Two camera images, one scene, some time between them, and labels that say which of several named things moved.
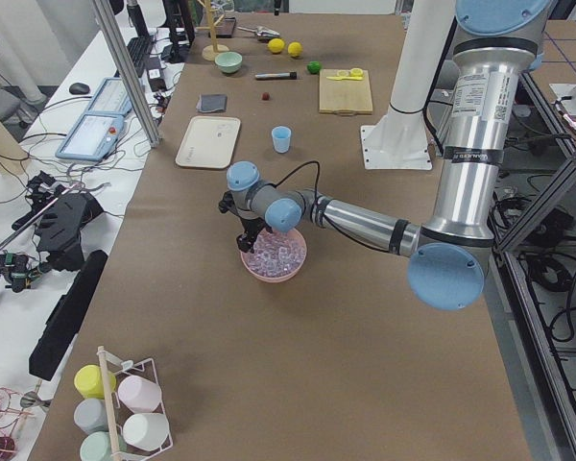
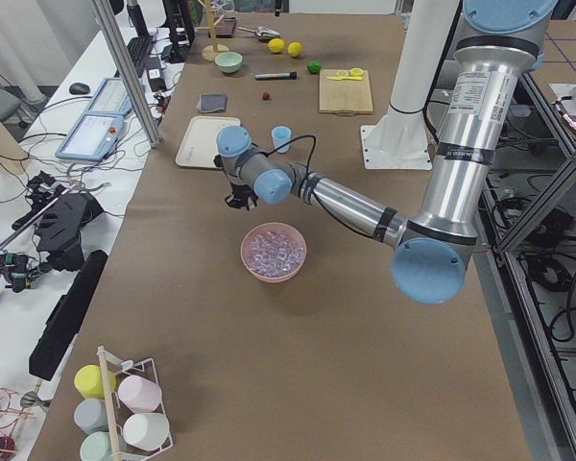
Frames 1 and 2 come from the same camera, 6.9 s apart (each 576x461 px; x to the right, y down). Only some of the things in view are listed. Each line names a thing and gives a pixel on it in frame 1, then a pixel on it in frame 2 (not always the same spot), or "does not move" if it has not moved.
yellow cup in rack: [87, 380] does not move
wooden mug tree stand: [209, 52] does not move
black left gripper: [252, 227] → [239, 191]
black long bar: [64, 316] does not move
